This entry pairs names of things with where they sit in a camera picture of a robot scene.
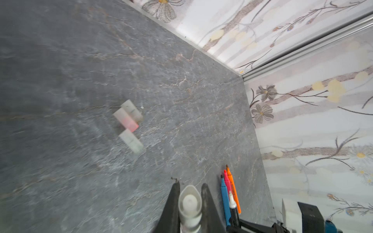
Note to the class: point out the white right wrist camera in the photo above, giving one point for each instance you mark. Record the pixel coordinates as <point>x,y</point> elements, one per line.
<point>305,218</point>

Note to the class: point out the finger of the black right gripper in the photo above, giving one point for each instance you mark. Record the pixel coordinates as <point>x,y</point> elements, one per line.
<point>248,227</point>

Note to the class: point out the pink highlighter pen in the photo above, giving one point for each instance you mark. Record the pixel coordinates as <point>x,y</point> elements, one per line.
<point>227,181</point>

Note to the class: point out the light blue highlighter pen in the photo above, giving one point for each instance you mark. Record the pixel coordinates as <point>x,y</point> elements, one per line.
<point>225,200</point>

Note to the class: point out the black white marker pen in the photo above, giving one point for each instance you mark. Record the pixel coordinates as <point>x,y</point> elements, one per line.
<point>234,219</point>

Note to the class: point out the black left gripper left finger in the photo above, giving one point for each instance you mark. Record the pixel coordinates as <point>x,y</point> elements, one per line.
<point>169,221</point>

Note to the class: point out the orange highlighter pen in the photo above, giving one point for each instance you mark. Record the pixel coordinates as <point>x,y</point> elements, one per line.
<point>233,188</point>

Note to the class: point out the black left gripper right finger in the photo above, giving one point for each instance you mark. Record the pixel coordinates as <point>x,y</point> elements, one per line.
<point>210,221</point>

